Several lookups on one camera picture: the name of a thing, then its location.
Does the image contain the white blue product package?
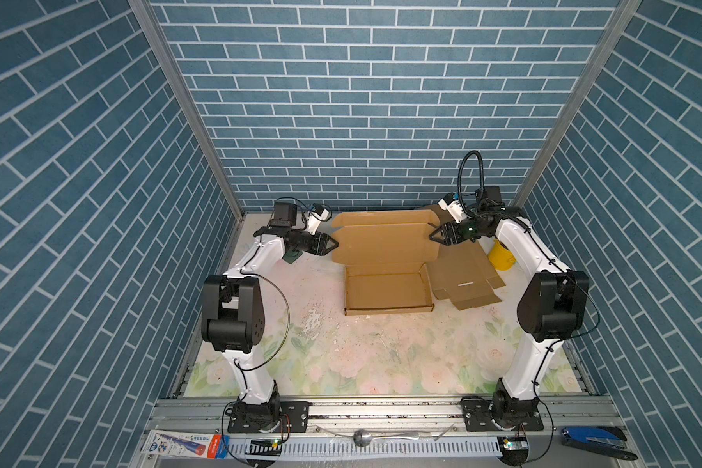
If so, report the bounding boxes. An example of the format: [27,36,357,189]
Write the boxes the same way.
[142,430,229,459]

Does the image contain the blue black pliers tool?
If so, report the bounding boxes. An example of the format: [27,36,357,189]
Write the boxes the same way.
[561,426,639,461]

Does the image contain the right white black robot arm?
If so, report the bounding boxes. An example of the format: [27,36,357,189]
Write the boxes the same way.
[430,186,590,431]

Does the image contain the green rectangular sponge block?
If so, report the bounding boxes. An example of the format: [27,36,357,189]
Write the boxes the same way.
[282,250,302,264]

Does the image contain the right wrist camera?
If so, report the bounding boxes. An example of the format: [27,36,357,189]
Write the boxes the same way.
[438,197,467,223]

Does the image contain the cardboard box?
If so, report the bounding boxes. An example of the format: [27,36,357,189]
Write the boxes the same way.
[331,210,440,316]
[423,204,507,311]

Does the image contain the white slotted cable duct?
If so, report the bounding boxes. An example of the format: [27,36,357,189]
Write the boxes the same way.
[228,437,502,461]

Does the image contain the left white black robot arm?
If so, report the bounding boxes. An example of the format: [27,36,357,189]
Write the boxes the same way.
[201,197,339,426]

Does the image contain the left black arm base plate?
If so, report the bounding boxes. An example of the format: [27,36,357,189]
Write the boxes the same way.
[227,401,310,434]

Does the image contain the metal spoon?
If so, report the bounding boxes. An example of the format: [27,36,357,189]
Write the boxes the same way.
[319,426,454,448]

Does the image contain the yellow pen cup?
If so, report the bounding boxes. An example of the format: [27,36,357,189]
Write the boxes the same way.
[487,240,516,271]

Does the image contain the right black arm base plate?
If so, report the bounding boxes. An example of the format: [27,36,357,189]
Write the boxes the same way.
[459,397,544,432]

